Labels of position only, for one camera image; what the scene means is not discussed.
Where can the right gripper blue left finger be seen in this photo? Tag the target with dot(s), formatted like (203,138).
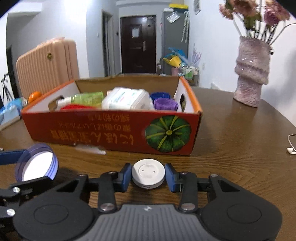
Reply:
(111,182)

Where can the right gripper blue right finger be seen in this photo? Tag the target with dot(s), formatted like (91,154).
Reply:
(184,183)

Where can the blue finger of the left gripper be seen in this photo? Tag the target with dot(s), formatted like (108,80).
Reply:
(31,188)
(10,157)

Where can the white round cap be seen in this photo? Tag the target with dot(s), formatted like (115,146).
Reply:
(148,173)

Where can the purple jar lid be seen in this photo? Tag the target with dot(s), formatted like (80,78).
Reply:
(35,162)

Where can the red cardboard pumpkin box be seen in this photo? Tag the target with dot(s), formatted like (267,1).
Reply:
(140,131)

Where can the blue tissue pack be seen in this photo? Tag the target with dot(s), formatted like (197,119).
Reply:
(11,113)

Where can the orange fruit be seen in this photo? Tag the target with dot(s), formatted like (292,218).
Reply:
(34,96)

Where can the purple ribbed lid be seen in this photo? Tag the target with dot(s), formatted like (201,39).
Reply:
(165,104)

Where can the red brush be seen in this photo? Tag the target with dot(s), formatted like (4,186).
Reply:
(77,106)

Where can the blue ribbed lid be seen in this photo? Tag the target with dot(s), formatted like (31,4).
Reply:
(156,95)

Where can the green spray bottle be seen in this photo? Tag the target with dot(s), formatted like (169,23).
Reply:
(93,99)

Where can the white wipes container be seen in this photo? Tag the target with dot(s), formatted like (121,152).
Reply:
(121,98)

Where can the pink ribbed suitcase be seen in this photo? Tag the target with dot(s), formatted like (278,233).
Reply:
(50,64)

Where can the yellow watering can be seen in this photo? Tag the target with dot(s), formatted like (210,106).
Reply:
(173,61)

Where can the pink textured vase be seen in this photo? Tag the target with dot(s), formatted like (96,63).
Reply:
(252,68)

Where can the dark brown entrance door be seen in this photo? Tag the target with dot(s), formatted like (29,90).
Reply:
(138,44)

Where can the dried pink roses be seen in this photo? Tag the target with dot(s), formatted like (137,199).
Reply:
(262,20)

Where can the wire storage cart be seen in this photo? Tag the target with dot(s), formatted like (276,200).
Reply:
(191,74)

